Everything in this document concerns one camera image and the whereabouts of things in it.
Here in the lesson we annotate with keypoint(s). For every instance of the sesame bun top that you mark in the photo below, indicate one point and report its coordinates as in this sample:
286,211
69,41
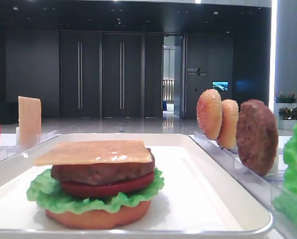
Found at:
209,113

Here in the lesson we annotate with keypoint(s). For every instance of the cheese slice on burger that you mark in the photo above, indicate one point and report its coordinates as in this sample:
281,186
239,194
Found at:
96,152

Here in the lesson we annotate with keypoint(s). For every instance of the tomato slice on burger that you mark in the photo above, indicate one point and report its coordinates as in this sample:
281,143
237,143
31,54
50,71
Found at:
85,191

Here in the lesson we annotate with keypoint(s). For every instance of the meat patty on burger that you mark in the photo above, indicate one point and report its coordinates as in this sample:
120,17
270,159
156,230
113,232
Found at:
101,174

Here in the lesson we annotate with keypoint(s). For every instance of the standing meat patty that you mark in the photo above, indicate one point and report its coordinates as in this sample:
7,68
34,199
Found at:
257,136

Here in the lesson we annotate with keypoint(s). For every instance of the standing cheese slice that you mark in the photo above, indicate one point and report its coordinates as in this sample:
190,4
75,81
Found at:
29,119

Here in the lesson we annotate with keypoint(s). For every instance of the green lettuce on burger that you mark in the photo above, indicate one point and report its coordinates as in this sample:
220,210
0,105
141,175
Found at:
48,194

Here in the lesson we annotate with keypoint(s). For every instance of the standing green lettuce leaf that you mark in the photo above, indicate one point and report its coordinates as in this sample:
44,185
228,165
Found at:
296,169

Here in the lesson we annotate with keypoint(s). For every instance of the white rectangular metal tray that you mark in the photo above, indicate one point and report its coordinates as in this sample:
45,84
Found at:
200,200

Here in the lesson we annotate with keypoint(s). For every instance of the bottom bun slice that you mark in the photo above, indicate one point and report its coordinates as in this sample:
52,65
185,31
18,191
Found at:
101,219

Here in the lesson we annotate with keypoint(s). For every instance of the potted flower planter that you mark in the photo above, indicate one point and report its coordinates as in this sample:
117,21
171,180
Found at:
285,110

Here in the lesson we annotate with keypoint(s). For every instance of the small wall display screen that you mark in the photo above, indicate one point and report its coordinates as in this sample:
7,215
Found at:
220,86

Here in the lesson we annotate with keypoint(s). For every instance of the clear right holder rail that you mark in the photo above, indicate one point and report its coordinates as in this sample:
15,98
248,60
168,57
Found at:
269,190

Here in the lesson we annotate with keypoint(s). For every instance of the clear holder rail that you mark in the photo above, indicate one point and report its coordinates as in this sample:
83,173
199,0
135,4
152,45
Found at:
269,190
12,147

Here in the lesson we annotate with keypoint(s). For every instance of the clear left holder rail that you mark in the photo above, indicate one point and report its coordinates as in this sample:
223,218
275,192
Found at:
12,147

